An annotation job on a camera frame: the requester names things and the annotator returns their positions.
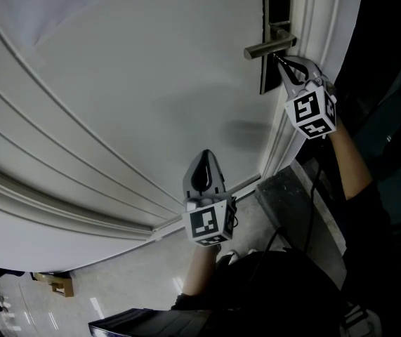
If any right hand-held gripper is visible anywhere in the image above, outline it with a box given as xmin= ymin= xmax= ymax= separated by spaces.
xmin=272 ymin=53 xmax=338 ymax=140

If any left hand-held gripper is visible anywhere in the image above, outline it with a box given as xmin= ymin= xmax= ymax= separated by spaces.
xmin=180 ymin=149 xmax=238 ymax=249

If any dark metal door lock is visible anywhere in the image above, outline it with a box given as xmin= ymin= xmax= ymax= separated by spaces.
xmin=258 ymin=0 xmax=291 ymax=95

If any person's left forearm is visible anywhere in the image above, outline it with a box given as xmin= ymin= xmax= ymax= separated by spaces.
xmin=181 ymin=244 xmax=223 ymax=300

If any person's right forearm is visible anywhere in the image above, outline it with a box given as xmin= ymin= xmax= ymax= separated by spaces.
xmin=327 ymin=117 xmax=374 ymax=200

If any white panelled door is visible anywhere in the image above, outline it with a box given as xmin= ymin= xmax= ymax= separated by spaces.
xmin=0 ymin=0 xmax=315 ymax=274

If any grey stone door threshold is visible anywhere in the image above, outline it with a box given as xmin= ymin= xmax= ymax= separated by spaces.
xmin=254 ymin=158 xmax=348 ymax=289

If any person's black clothing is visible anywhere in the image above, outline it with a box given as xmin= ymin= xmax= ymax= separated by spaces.
xmin=170 ymin=180 xmax=401 ymax=337

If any black flat board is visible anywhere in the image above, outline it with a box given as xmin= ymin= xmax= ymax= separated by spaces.
xmin=88 ymin=306 xmax=217 ymax=337

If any brown cardboard box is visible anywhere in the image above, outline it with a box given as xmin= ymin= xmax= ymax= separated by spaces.
xmin=30 ymin=271 xmax=75 ymax=298

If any metal door handle lever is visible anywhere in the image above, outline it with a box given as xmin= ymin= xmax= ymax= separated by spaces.
xmin=244 ymin=25 xmax=298 ymax=61

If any white door frame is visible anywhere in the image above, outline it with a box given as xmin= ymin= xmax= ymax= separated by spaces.
xmin=260 ymin=0 xmax=367 ymax=184

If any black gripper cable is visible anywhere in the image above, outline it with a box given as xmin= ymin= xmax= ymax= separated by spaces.
xmin=247 ymin=225 xmax=294 ymax=294

